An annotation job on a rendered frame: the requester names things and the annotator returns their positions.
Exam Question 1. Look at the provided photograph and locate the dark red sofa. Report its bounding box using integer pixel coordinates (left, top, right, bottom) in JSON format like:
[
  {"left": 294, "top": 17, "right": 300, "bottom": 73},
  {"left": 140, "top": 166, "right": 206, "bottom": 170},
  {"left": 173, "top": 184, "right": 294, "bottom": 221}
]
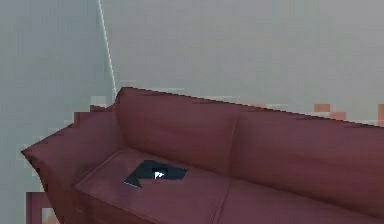
[{"left": 21, "top": 86, "right": 384, "bottom": 224}]

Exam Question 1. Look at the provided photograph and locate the black laptop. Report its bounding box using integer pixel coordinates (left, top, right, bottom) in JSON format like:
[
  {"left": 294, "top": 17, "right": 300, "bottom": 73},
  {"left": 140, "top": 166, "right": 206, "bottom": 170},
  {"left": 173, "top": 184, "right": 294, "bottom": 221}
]
[{"left": 122, "top": 159, "right": 189, "bottom": 189}]

